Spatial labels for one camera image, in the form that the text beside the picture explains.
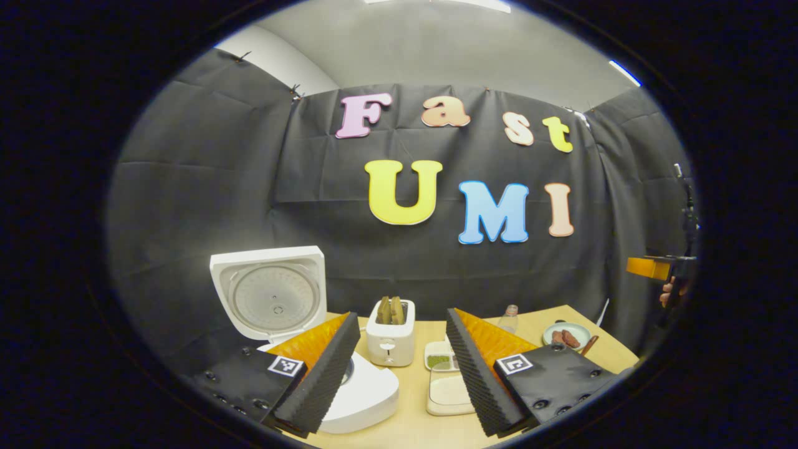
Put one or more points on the brown wooden spoon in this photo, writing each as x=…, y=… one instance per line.
x=590, y=345

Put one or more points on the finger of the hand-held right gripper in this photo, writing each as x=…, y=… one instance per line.
x=679, y=268

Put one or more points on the clear plastic bottle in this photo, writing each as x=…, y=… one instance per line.
x=509, y=319

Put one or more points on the red meat slice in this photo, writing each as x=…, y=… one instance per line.
x=571, y=338
x=557, y=337

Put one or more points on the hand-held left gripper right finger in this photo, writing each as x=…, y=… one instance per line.
x=477, y=380

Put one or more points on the brown bread slice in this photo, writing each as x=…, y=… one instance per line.
x=398, y=310
x=383, y=310

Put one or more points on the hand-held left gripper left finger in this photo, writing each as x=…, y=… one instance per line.
x=327, y=380

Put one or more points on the pale green plate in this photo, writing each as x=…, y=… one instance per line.
x=580, y=330

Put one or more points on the white divided dish of beans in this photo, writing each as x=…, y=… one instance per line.
x=438, y=360

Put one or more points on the white rice cooker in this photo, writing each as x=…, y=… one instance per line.
x=274, y=296

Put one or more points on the white toaster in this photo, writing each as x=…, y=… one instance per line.
x=389, y=343

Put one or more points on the clear tray of white rice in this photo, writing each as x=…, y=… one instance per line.
x=446, y=396

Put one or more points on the black metal stand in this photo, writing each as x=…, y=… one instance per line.
x=689, y=212

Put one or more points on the black backdrop cloth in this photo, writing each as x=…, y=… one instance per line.
x=218, y=187

